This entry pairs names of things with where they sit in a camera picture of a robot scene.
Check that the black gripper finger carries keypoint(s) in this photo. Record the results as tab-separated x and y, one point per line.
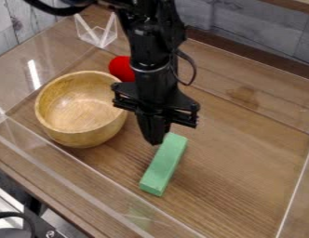
162	128
146	124

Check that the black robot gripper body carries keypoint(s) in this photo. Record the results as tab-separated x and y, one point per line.
156	100

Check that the green rectangular block stick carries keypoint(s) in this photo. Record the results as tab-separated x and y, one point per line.
158	174

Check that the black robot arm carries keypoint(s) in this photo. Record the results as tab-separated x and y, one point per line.
155	32

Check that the brown wooden bowl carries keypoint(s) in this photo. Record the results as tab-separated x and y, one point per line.
75	110

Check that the red plush radish toy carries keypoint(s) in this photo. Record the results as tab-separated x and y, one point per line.
120	70

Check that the black stand under table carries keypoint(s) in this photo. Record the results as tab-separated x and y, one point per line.
22	224

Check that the clear acrylic corner bracket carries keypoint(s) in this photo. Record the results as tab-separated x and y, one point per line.
96	36

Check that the clear acrylic tray wall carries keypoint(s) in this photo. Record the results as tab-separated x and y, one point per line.
103	208

